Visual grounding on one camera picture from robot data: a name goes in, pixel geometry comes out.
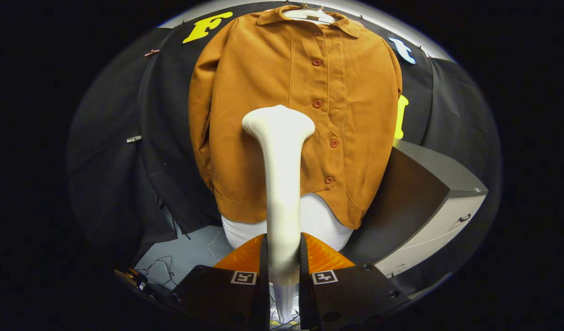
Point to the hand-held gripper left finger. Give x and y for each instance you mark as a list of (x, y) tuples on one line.
[(217, 299)]

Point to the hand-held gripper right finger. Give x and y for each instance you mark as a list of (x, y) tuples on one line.
[(350, 299)]

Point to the white garment steamer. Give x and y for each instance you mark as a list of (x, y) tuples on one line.
[(282, 184)]

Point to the brown button-up shirt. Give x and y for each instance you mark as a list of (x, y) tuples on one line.
[(263, 82)]

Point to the white mannequin torso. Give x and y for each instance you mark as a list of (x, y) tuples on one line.
[(318, 220)]

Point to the black floor device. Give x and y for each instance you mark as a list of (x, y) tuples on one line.
[(134, 278)]

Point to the grey cabinet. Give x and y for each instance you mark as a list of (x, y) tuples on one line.
[(424, 193)]

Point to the black backdrop cloth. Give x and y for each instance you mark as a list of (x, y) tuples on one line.
[(116, 184)]

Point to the silver clip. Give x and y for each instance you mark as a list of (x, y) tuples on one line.
[(133, 139)]

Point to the pink clip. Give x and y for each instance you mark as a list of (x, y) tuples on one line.
[(151, 53)]

